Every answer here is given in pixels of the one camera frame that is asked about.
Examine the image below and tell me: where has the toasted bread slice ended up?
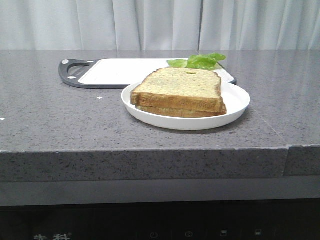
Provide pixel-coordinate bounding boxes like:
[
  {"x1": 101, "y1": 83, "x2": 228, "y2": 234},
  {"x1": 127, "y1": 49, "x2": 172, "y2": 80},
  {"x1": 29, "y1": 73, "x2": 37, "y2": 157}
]
[
  {"x1": 130, "y1": 67, "x2": 225, "y2": 113},
  {"x1": 135, "y1": 105, "x2": 227, "y2": 118}
]

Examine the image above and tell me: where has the green lettuce leaf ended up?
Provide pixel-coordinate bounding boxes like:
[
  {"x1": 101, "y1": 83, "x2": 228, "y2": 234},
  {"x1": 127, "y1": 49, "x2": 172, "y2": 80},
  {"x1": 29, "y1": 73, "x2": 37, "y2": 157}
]
[{"x1": 167, "y1": 53, "x2": 227, "y2": 71}]

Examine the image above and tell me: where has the white cutting board black rim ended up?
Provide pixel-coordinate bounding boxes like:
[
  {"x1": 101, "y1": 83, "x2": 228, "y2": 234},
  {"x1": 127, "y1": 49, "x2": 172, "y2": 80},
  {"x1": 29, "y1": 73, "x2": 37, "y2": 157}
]
[{"x1": 58, "y1": 58, "x2": 238, "y2": 90}]

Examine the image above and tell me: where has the white round plate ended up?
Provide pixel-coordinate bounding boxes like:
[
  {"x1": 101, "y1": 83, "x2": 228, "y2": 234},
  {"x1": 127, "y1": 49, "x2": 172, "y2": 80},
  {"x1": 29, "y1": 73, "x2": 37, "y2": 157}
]
[{"x1": 121, "y1": 82, "x2": 251, "y2": 131}]

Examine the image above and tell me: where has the white curtain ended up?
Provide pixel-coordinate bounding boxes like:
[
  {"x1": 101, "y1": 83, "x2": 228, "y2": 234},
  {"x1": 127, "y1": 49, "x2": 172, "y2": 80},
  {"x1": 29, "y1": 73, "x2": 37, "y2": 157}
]
[{"x1": 0, "y1": 0, "x2": 320, "y2": 51}]

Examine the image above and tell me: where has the black appliance control panel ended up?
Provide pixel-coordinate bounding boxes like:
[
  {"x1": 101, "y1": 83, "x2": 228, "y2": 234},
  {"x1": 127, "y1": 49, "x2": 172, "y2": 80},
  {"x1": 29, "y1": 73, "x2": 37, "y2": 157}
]
[{"x1": 0, "y1": 198, "x2": 320, "y2": 240}]

